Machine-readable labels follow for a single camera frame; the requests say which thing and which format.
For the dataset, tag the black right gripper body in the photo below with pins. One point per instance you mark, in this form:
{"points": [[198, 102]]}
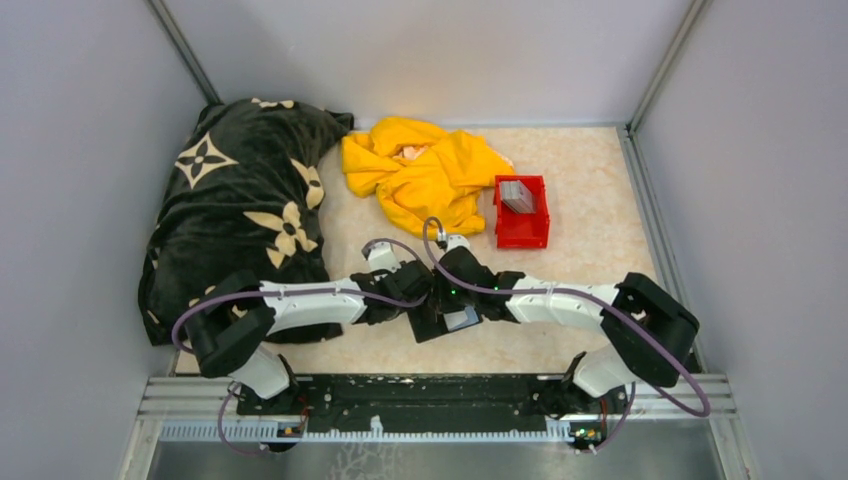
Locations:
{"points": [[446, 300]]}

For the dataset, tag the yellow jacket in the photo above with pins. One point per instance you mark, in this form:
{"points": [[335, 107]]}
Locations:
{"points": [[417, 170]]}

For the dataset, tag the red plastic bin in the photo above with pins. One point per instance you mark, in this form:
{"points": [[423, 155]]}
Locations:
{"points": [[515, 230]]}

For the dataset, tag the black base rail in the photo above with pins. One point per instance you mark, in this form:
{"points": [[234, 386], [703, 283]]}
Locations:
{"points": [[492, 403]]}

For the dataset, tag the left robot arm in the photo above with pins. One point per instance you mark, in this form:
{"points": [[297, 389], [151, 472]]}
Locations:
{"points": [[225, 331]]}

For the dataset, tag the black floral blanket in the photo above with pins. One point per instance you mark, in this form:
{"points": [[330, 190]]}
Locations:
{"points": [[244, 194]]}

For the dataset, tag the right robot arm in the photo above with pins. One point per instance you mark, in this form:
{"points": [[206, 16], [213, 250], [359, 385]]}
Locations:
{"points": [[649, 333]]}

